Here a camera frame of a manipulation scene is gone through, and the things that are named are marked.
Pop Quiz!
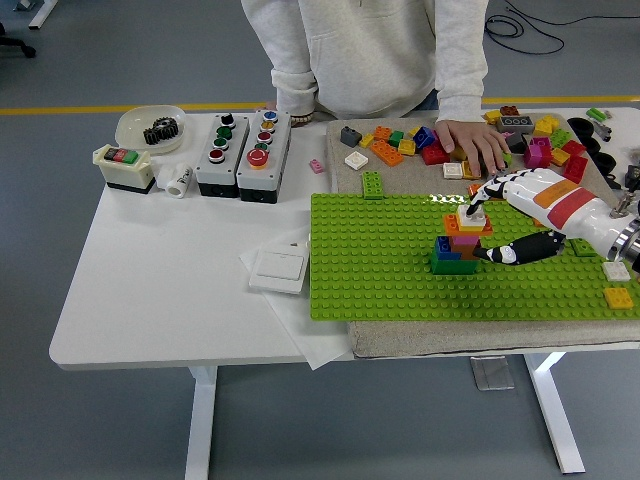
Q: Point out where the white wall switch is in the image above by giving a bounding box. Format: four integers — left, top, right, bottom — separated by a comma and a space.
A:
248, 248, 310, 296

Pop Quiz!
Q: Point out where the white pipe fitting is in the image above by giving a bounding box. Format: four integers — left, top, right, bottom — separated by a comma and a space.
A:
156, 162, 195, 199

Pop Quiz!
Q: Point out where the magenta toy brick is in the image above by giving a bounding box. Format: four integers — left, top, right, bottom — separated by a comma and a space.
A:
522, 135, 554, 169

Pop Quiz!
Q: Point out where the cream red-green switch box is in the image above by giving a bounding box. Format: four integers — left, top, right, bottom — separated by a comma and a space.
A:
91, 144, 157, 196

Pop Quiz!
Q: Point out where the white stand foot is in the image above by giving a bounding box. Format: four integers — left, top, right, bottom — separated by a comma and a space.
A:
13, 0, 57, 30

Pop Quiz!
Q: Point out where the green studded baseplate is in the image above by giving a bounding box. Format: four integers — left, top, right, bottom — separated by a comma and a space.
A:
308, 192, 640, 322

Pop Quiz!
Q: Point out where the grey long toy brick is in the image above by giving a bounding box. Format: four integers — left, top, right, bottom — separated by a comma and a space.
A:
496, 113, 535, 134

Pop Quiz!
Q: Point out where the person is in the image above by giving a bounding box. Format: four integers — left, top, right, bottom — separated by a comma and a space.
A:
240, 0, 512, 177

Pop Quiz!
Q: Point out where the grey emergency-stop control box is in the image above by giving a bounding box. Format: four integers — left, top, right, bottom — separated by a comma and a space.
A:
235, 109, 292, 204

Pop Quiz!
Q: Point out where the green six-stud toy brick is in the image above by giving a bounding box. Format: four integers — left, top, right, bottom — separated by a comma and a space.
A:
360, 169, 385, 201

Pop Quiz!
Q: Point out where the black office chair base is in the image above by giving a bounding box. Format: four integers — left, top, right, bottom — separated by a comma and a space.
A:
0, 22, 37, 59

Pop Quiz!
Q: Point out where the grey-brown mat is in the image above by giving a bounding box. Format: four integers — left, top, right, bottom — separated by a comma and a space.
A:
324, 112, 640, 360

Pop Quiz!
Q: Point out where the red long toy brick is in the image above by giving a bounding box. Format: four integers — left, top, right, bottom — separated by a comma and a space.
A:
560, 154, 590, 184

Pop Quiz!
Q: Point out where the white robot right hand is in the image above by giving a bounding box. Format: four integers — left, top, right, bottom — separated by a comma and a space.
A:
466, 167, 626, 267

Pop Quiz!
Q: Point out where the black metal gear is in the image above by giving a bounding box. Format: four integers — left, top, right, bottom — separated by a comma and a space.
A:
142, 116, 180, 147

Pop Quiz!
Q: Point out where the white paper sheet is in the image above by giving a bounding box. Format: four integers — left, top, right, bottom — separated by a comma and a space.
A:
238, 224, 357, 371

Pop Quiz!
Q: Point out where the green eight-stud toy brick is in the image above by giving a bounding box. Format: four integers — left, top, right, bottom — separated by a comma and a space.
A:
572, 238, 604, 258

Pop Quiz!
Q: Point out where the white table leg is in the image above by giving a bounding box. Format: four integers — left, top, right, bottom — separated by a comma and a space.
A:
184, 365, 219, 480
523, 352, 587, 475

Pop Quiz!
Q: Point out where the green wide toy brick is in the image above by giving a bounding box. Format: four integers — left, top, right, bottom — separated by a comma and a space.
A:
429, 248, 479, 275

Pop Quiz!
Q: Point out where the white plastic bowl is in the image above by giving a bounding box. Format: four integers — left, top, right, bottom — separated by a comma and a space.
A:
114, 103, 187, 157

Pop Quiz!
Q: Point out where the person's right hand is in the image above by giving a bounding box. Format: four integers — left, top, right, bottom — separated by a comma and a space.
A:
253, 102, 315, 128

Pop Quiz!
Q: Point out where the black floor cable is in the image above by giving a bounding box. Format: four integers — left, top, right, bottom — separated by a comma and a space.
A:
487, 0, 566, 56

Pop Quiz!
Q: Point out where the person's left hand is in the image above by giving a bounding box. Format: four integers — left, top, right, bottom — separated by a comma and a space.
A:
434, 118, 512, 177

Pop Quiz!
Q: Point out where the grey metal floor plate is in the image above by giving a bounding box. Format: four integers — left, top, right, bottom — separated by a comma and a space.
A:
469, 355, 516, 391

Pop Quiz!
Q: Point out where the grey four-button control box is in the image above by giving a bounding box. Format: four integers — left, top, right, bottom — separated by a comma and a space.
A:
194, 113, 250, 198

